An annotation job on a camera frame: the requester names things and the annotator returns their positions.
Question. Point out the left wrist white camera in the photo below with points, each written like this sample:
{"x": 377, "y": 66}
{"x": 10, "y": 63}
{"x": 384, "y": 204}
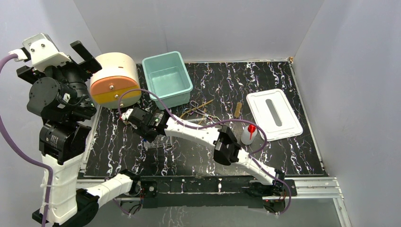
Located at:
{"x": 42, "y": 52}

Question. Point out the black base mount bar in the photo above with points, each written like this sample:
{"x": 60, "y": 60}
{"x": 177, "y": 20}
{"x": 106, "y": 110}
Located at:
{"x": 259, "y": 196}

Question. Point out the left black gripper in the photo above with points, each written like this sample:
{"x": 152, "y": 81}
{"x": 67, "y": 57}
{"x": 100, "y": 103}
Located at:
{"x": 86, "y": 59}

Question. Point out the aluminium frame rail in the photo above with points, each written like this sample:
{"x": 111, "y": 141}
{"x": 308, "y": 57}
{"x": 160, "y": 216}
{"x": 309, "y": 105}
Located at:
{"x": 313, "y": 189}

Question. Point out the white squeeze bottle red cap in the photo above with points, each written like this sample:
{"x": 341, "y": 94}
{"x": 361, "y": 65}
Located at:
{"x": 249, "y": 134}

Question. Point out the white plastic bin lid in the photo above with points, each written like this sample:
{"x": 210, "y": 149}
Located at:
{"x": 272, "y": 112}

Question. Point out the metal tongs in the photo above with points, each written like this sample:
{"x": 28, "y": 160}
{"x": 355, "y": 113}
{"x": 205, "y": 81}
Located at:
{"x": 199, "y": 109}

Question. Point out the wrist white camera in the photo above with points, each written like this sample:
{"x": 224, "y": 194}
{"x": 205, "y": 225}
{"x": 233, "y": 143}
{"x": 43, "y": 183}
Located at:
{"x": 42, "y": 52}
{"x": 125, "y": 116}

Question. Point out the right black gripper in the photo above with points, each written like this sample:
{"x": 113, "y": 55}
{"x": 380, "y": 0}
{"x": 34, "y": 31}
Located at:
{"x": 137, "y": 132}

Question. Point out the clear test tube rack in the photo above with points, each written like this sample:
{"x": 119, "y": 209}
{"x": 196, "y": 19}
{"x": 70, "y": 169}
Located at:
{"x": 160, "y": 141}

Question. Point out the tan rubber band loop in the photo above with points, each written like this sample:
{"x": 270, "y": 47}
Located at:
{"x": 195, "y": 118}

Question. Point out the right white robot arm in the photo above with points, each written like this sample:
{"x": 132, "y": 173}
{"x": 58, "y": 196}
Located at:
{"x": 221, "y": 140}

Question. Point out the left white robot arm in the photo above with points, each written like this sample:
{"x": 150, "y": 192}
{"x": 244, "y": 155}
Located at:
{"x": 59, "y": 95}

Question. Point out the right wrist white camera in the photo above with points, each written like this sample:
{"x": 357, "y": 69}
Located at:
{"x": 125, "y": 116}

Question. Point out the teal plastic bin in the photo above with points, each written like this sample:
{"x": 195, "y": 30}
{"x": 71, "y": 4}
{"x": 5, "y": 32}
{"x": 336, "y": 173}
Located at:
{"x": 167, "y": 79}

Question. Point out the white orange yellow cylinder device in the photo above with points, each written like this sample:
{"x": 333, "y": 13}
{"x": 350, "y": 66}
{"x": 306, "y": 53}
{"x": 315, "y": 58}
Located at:
{"x": 118, "y": 75}

